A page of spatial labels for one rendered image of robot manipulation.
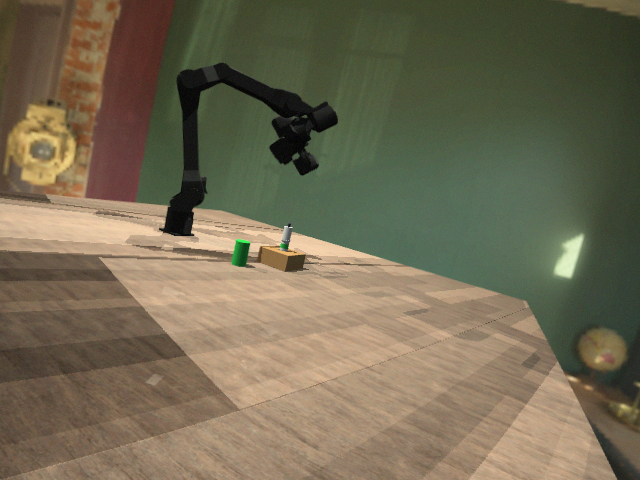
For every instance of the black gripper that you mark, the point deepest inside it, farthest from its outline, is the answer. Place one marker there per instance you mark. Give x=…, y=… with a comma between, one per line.
x=306, y=162

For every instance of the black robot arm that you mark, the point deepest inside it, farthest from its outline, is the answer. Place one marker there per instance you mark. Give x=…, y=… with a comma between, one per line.
x=179, y=218

